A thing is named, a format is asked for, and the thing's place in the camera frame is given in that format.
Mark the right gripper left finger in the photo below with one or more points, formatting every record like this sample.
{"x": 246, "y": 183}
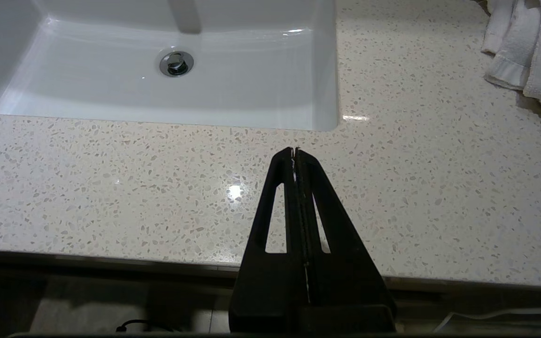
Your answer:
{"x": 256, "y": 281}

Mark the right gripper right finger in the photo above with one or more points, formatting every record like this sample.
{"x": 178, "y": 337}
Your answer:
{"x": 350, "y": 281}

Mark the white ceramic sink basin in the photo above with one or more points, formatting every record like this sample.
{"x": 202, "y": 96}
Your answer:
{"x": 158, "y": 84}

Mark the chrome drain stopper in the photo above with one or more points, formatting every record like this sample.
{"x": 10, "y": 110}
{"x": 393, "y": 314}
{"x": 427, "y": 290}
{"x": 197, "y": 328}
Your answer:
{"x": 176, "y": 63}

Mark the white towel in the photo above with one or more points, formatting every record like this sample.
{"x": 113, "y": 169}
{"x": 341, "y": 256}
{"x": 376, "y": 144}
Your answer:
{"x": 533, "y": 56}

